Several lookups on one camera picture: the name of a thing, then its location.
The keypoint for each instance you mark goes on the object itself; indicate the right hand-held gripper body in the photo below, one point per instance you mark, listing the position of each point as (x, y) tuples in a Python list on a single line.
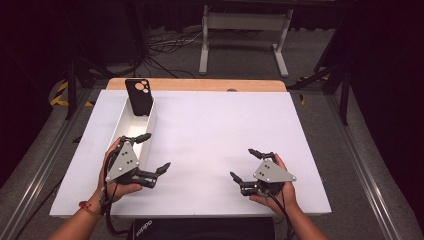
[(271, 173)]

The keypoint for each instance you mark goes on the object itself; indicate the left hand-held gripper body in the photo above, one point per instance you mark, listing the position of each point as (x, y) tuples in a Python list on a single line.
[(124, 163)]

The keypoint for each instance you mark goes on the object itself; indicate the white rectangular storage box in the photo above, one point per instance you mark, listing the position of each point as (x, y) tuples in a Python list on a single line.
[(133, 126)]

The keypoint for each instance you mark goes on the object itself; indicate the black phone case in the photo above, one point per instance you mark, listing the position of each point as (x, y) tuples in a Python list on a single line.
[(140, 100)]

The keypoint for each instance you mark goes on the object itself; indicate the person's left hand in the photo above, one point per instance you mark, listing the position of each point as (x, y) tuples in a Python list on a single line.
[(121, 190)]

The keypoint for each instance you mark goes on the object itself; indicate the person's right hand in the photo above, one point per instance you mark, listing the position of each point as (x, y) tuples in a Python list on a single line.
[(286, 196)]

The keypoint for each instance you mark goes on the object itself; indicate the black garment with white logo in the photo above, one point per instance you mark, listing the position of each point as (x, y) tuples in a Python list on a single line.
[(206, 230)]

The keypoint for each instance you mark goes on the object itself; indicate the black tripod stand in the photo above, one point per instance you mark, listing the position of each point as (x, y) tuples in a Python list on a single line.
[(71, 90), (343, 96)]

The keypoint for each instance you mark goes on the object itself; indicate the yellow black floor tape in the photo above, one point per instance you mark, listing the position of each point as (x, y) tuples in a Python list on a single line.
[(60, 96)]

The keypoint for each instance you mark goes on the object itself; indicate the grey metal stand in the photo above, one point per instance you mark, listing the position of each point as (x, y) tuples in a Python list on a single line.
[(246, 21)]

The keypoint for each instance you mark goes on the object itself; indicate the aluminium floor rail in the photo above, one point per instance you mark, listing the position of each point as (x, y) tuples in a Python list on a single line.
[(366, 166), (36, 180)]

